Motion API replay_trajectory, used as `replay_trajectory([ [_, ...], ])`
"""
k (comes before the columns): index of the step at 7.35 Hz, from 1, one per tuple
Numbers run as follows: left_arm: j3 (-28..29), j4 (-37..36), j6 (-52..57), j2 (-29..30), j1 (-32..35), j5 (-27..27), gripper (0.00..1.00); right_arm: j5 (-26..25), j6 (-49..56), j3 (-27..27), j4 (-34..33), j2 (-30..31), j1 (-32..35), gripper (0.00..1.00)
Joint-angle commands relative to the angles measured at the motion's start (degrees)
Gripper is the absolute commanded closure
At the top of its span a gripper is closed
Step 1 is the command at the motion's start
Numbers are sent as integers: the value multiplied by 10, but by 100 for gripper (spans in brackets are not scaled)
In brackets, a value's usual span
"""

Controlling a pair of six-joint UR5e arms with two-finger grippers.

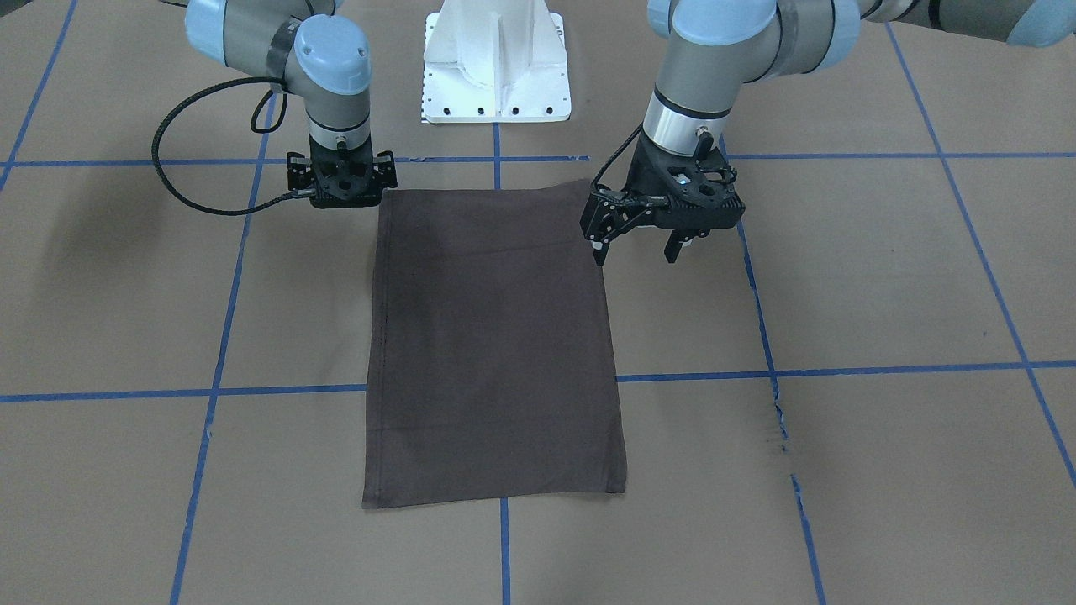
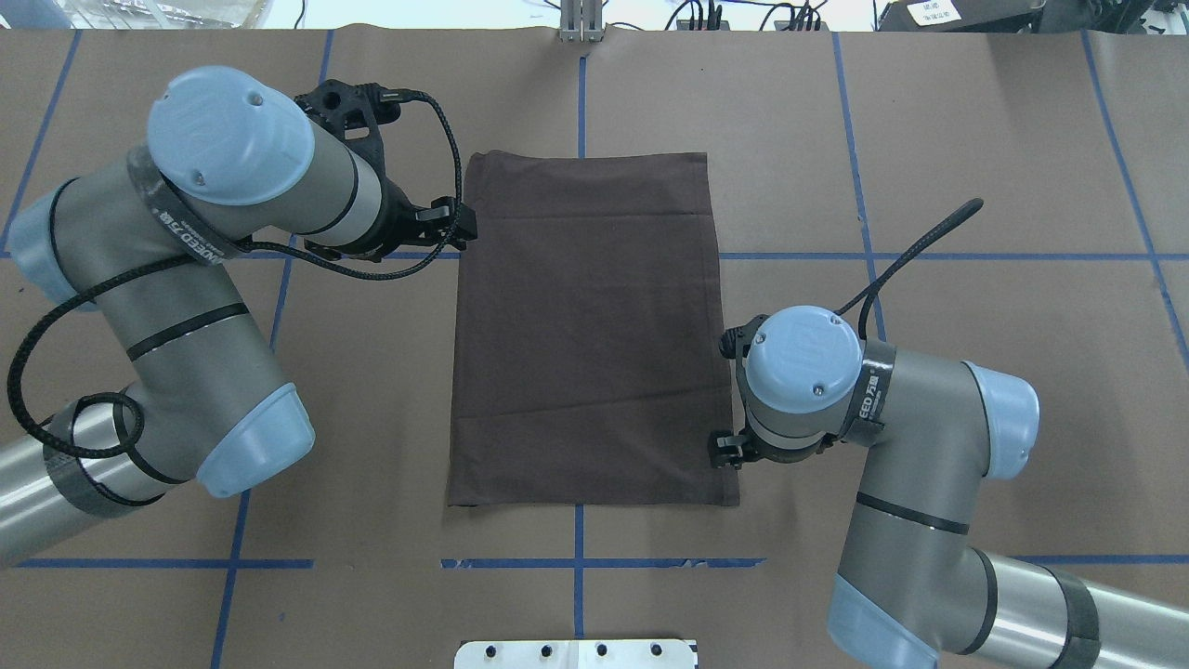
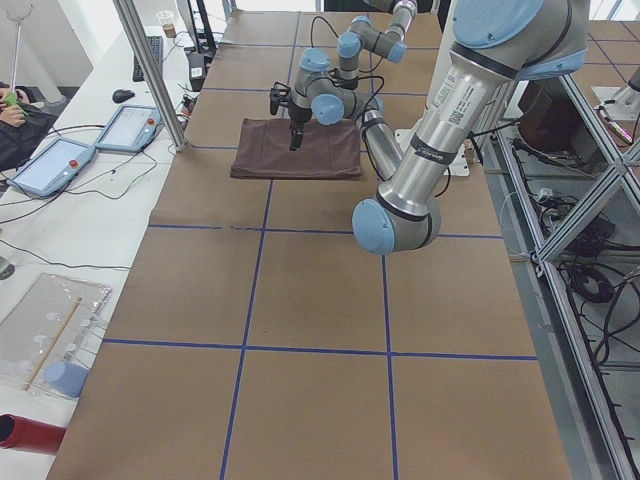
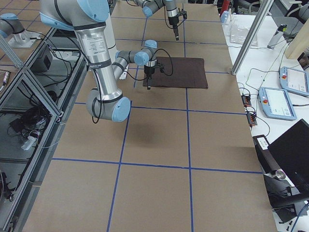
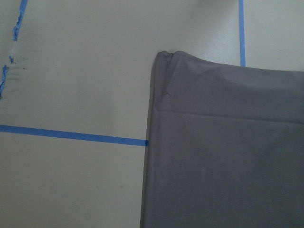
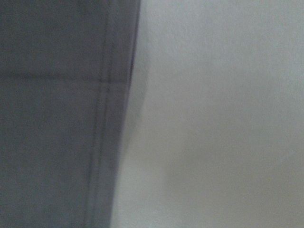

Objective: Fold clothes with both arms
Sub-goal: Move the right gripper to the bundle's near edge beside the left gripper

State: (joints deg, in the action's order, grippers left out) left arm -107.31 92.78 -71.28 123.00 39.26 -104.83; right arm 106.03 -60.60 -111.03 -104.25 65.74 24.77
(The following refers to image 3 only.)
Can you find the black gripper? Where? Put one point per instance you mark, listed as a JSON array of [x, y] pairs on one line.
[[298, 114]]

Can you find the brown t-shirt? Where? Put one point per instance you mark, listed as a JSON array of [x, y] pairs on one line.
[[326, 152]]

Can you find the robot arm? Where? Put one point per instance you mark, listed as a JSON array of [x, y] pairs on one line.
[[495, 42], [361, 35]]

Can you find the person's hand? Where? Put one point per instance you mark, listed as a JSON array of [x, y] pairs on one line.
[[12, 115]]

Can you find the far teach pendant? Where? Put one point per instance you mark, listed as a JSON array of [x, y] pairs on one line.
[[130, 129]]

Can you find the teach pendant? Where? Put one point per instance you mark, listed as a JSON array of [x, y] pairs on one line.
[[130, 129], [52, 169]]

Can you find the paper coffee cup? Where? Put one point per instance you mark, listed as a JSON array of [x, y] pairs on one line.
[[166, 20]]

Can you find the black computer mouse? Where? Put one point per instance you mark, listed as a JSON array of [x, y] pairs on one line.
[[122, 95]]

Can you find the near teach pendant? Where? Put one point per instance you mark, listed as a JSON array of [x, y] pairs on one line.
[[52, 169]]

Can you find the wooden stick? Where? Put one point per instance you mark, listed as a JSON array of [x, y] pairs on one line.
[[46, 351]]

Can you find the clear plastic bag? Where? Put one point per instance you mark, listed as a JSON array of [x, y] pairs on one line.
[[34, 320]]

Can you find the light blue cup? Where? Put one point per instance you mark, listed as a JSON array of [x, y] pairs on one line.
[[66, 378]]

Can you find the red cylinder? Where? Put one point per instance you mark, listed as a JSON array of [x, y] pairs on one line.
[[28, 435]]

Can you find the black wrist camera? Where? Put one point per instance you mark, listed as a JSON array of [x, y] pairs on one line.
[[279, 96]]

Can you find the aluminium frame post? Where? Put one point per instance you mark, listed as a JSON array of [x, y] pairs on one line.
[[136, 35]]

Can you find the aluminium side frame rail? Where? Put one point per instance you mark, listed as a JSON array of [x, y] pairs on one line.
[[563, 162]]

